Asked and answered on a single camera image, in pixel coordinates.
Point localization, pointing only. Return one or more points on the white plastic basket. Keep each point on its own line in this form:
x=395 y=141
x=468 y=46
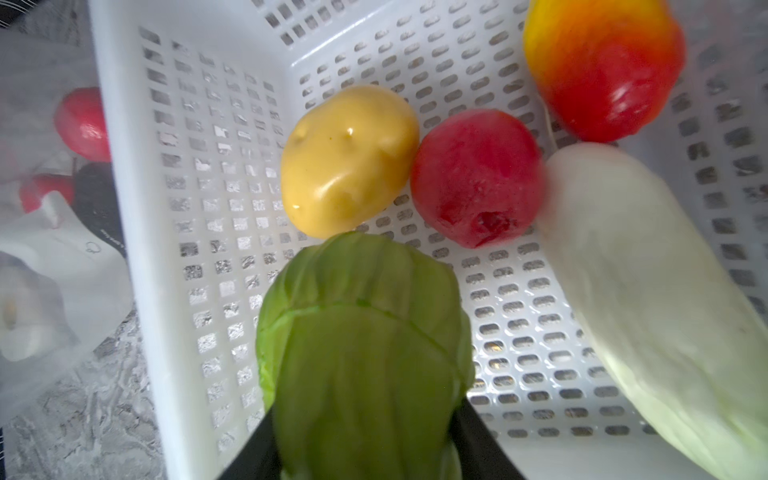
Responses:
x=200 y=98

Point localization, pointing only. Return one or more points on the clear zip top bag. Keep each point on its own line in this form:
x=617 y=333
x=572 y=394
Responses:
x=63 y=290

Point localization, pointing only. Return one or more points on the white daikon radish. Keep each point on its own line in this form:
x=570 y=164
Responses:
x=679 y=338

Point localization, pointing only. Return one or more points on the green cabbage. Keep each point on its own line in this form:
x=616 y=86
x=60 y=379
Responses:
x=364 y=353

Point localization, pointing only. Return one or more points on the dark red beet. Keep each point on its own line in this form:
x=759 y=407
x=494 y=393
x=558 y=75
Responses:
x=33 y=190

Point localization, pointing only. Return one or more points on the orange yellow mango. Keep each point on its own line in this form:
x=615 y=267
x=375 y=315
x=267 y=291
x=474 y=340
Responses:
x=604 y=68

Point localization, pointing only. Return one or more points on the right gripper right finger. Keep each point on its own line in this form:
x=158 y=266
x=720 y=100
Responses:
x=480 y=455

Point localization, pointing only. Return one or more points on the red tomato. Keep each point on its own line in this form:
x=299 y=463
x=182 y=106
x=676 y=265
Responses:
x=478 y=178

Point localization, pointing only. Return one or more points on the red apple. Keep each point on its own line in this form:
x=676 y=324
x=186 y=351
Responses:
x=80 y=122

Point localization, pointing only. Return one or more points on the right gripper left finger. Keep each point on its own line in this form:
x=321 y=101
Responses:
x=259 y=458

